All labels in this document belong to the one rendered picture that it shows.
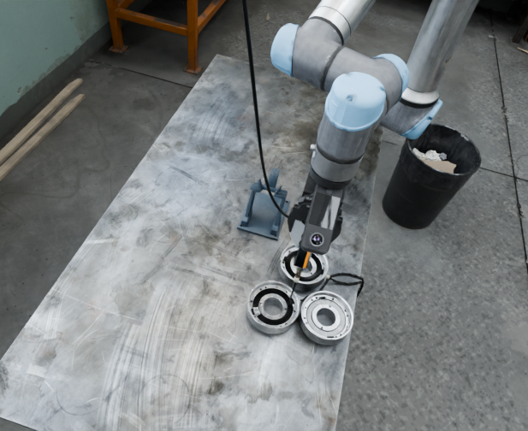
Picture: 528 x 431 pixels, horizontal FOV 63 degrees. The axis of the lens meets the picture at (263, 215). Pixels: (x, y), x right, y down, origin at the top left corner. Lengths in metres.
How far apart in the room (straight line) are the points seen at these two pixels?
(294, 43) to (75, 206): 1.61
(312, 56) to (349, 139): 0.16
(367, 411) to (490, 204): 1.38
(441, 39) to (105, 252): 0.84
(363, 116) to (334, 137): 0.05
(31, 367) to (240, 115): 0.84
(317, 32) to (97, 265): 0.63
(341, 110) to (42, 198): 1.81
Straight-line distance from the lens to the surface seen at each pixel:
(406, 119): 1.14
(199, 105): 1.33
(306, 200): 0.73
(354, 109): 0.59
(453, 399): 1.91
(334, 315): 0.90
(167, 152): 1.18
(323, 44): 0.73
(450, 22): 1.02
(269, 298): 0.89
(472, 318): 2.12
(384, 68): 0.70
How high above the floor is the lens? 1.60
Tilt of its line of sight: 50 degrees down
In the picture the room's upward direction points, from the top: 11 degrees clockwise
